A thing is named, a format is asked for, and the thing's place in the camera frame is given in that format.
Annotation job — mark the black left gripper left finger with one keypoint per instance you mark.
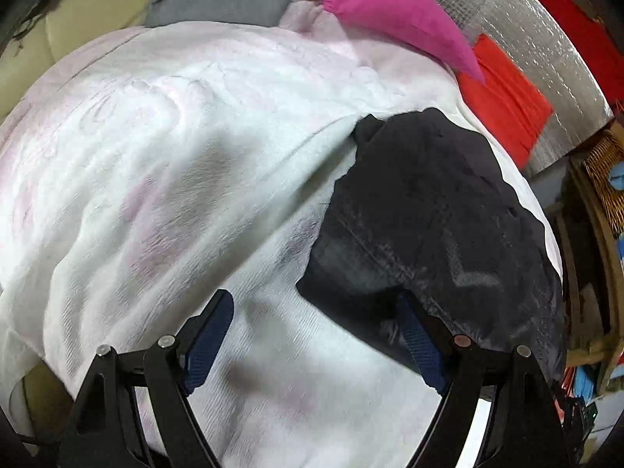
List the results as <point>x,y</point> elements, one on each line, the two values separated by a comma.
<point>105,429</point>

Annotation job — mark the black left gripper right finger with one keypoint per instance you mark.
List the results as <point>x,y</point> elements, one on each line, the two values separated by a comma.
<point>523,427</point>

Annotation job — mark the black quilted puffer jacket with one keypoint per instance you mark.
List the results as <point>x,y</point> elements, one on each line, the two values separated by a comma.
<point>424,209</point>

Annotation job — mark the wooden shelf unit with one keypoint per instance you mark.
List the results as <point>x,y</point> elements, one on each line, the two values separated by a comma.
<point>593,274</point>

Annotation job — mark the white fluffy bed blanket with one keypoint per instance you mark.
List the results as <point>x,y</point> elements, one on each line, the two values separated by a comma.
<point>155,165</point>

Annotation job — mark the light blue cloth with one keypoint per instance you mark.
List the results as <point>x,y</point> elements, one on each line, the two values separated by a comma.
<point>616,176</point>

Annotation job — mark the wicker basket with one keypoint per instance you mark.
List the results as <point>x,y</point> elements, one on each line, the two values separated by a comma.
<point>607,153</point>

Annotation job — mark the red pillow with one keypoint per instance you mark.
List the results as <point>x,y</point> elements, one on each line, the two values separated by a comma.
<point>506,102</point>

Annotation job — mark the red cloth on ladder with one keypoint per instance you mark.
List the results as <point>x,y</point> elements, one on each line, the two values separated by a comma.
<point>591,39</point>

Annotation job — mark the beige sofa cushion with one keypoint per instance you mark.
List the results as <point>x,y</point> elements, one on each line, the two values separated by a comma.
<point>62,27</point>

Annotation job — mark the silver foil insulation sheet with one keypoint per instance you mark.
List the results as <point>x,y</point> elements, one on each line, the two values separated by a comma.
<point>539,47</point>

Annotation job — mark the magenta pillow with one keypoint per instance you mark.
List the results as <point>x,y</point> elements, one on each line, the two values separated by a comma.
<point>422,24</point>

